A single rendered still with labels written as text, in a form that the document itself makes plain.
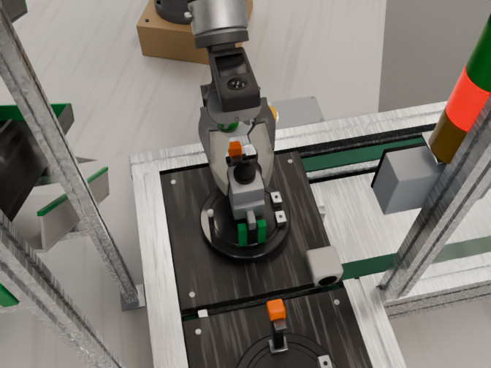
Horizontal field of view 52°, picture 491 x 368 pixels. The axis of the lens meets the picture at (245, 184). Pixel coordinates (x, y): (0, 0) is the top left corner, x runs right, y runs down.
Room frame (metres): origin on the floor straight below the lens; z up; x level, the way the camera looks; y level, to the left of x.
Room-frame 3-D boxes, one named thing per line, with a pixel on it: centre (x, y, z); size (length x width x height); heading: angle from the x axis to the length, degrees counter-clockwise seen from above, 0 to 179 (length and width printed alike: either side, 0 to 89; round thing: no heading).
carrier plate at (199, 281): (0.39, 0.00, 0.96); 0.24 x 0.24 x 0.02; 12
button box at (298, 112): (0.61, -0.04, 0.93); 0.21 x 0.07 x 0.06; 102
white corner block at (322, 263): (0.31, -0.12, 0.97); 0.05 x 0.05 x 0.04; 12
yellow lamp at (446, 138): (0.31, -0.21, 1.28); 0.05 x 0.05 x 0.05
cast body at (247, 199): (0.38, 0.00, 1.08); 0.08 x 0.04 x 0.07; 12
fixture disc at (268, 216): (0.39, 0.00, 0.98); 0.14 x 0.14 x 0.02
